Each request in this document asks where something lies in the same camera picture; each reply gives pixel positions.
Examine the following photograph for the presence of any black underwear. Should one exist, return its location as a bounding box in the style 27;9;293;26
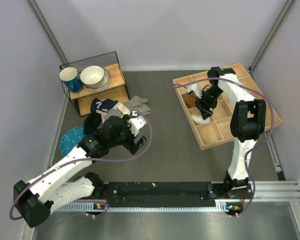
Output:
83;113;103;135

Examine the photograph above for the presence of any aluminium frame rail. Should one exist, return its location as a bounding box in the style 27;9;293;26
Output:
32;181;300;240

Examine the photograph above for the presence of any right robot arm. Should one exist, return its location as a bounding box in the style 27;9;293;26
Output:
194;66;267;198

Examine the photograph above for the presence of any purple cable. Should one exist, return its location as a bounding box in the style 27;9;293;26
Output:
166;77;275;218
9;111;153;221

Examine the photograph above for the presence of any taupe grey underwear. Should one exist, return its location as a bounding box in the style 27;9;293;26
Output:
123;95;152;115

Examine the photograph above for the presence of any brown rolled underwear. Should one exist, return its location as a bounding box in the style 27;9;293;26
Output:
183;94;197;109

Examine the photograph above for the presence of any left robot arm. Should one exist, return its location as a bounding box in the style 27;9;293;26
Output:
9;112;148;228

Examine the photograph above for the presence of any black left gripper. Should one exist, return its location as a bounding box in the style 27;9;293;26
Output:
109;114;146;154

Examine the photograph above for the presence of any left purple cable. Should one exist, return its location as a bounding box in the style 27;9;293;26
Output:
9;111;153;221

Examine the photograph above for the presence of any white scalloped bowl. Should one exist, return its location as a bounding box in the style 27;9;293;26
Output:
87;68;110;93

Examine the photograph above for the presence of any navy blue underwear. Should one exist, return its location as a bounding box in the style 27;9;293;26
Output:
90;98;119;113

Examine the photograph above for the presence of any pink underwear navy trim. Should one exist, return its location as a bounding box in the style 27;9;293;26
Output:
99;111;110;123

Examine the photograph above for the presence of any white ceramic bowl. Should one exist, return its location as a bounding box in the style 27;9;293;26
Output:
80;65;105;89

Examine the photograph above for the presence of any teal polka dot plate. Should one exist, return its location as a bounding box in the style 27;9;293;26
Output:
59;125;85;157

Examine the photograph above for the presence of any blue white mug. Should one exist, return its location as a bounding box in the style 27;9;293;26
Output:
59;67;83;93

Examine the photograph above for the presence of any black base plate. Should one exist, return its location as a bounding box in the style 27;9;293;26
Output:
88;181;252;208

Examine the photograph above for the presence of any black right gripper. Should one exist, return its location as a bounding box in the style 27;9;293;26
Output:
194;85;224;120

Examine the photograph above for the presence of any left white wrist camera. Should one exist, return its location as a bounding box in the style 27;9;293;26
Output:
127;111;147;137

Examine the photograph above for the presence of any black wire wooden shelf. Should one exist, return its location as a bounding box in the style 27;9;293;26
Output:
59;51;130;117

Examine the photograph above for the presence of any cream underwear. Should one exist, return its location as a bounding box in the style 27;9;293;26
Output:
117;103;131;118

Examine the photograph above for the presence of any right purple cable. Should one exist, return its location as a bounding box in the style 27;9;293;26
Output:
166;77;275;218

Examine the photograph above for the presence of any white underwear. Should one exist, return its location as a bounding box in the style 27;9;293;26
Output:
191;114;211;126

